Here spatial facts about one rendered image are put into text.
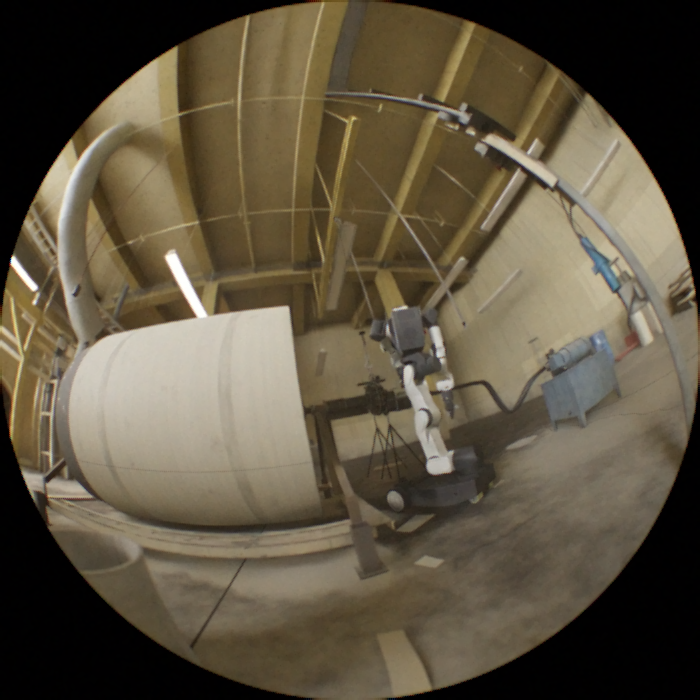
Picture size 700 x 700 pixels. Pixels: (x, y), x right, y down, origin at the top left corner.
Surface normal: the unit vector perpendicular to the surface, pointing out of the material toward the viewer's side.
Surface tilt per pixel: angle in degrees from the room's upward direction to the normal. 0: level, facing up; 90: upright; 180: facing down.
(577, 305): 90
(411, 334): 111
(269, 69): 180
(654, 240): 90
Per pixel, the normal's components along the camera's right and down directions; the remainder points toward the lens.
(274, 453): 0.25, -0.04
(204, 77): 0.22, 0.89
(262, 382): 0.18, -0.47
